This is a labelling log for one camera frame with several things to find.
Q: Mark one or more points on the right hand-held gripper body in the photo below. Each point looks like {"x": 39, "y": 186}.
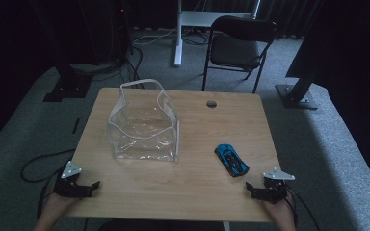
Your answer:
{"x": 274, "y": 184}

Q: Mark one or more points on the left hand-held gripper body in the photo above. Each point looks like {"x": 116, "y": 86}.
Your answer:
{"x": 69, "y": 184}

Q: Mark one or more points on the blue toy car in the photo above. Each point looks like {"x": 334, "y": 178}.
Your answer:
{"x": 232, "y": 159}

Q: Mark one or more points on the clear plastic bag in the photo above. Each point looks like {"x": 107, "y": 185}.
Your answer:
{"x": 144, "y": 125}

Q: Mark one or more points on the person's left hand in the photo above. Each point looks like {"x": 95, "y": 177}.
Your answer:
{"x": 56, "y": 205}

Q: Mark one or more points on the person's right hand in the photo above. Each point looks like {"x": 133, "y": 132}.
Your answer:
{"x": 279, "y": 211}

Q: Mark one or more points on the white table leg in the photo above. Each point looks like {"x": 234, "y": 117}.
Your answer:
{"x": 226, "y": 226}

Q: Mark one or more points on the small black strip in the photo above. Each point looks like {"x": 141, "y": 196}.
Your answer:
{"x": 76, "y": 125}

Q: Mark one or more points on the black folding chair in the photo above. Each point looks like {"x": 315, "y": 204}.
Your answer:
{"x": 236, "y": 48}

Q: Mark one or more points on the black stand with base plate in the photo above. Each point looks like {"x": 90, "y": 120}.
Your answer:
{"x": 297, "y": 94}
{"x": 67, "y": 85}

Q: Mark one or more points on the white desk frame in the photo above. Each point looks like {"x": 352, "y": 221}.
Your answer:
{"x": 202, "y": 19}

